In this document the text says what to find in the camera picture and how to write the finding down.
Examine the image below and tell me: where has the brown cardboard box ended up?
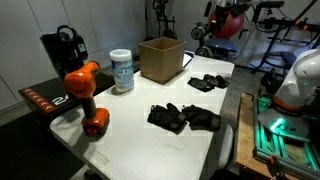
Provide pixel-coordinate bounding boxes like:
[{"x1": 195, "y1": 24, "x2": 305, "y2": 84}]
[{"x1": 138, "y1": 36, "x2": 187, "y2": 85}]

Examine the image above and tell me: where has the white clipboard blue edge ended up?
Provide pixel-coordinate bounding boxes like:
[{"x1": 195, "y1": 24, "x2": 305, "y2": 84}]
[{"x1": 182, "y1": 50, "x2": 195, "y2": 70}]

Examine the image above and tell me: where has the white wipes canister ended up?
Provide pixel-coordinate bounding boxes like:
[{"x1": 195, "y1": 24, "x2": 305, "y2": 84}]
[{"x1": 109, "y1": 48, "x2": 136, "y2": 93}]

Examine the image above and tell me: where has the black exercise bike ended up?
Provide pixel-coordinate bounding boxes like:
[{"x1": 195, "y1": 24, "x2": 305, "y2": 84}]
[{"x1": 152, "y1": 0, "x2": 178, "y2": 40}]

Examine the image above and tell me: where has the white chair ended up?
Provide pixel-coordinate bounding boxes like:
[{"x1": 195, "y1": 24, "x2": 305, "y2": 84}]
[{"x1": 218, "y1": 123, "x2": 235, "y2": 169}]

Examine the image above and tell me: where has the wooden board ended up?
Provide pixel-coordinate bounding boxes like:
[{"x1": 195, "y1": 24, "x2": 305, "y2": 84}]
[{"x1": 234, "y1": 92, "x2": 303, "y2": 180}]

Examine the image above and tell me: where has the red exercise ball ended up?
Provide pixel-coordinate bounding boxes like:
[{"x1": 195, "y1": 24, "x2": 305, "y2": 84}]
[{"x1": 209, "y1": 5, "x2": 245, "y2": 40}]

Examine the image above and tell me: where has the black floor bag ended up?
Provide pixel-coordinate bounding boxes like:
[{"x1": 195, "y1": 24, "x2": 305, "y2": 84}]
[{"x1": 259, "y1": 70, "x2": 284, "y2": 96}]

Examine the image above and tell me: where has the black treadmill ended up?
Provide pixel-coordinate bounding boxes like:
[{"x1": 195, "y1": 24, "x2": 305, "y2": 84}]
[{"x1": 18, "y1": 31, "x2": 141, "y2": 125}]

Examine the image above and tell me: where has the black orange clamp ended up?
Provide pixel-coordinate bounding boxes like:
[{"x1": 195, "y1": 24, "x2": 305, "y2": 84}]
[{"x1": 265, "y1": 154, "x2": 284, "y2": 180}]

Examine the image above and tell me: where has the orange cordless drill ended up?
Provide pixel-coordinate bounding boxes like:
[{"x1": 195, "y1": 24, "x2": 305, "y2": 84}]
[{"x1": 63, "y1": 60, "x2": 111, "y2": 137}]

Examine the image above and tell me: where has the green lit aluminium frame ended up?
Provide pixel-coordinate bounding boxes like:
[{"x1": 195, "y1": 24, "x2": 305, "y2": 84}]
[{"x1": 252, "y1": 94, "x2": 320, "y2": 180}]

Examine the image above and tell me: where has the grey robot mount plate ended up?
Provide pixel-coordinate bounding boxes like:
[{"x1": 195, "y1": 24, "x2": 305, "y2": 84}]
[{"x1": 257, "y1": 107, "x2": 313, "y2": 141}]

